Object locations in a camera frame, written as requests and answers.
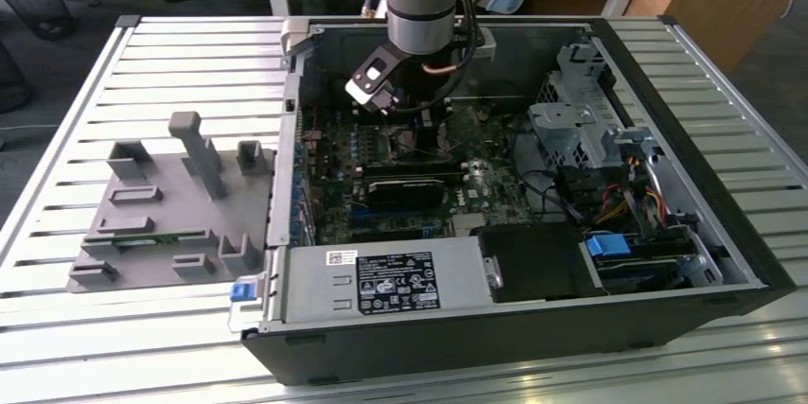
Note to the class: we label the CPU socket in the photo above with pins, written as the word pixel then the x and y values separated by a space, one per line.
pixel 407 151

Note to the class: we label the black RAM slot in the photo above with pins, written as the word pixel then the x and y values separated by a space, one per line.
pixel 411 169
pixel 411 176
pixel 411 165
pixel 411 172

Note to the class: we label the black graphics card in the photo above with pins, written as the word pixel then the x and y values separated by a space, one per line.
pixel 404 193

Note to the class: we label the green motherboard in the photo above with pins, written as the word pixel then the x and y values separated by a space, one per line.
pixel 480 186

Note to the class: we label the silver disk bay cage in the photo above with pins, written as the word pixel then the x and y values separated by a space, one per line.
pixel 562 139

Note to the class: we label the silver chipset heatsink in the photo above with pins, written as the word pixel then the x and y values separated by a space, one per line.
pixel 470 225

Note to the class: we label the black plastic shroud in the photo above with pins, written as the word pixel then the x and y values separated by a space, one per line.
pixel 536 262

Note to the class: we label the blue disk carrier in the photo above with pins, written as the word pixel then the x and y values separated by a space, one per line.
pixel 606 245

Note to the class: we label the silver labelled power supply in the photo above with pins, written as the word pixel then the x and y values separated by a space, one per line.
pixel 316 290

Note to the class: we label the blue case latch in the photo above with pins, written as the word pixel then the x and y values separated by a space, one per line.
pixel 243 291

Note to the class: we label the gray parts rack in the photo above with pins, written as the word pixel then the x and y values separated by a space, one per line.
pixel 164 233

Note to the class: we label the green RAM stick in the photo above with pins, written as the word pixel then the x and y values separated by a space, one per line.
pixel 158 238

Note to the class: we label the wooden cabinet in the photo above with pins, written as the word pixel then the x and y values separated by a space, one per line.
pixel 726 2

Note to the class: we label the black office chair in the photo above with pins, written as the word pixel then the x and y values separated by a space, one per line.
pixel 44 11

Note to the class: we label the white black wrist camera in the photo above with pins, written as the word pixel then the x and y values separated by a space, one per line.
pixel 370 80

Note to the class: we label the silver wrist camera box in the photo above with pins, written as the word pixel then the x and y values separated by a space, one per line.
pixel 486 44

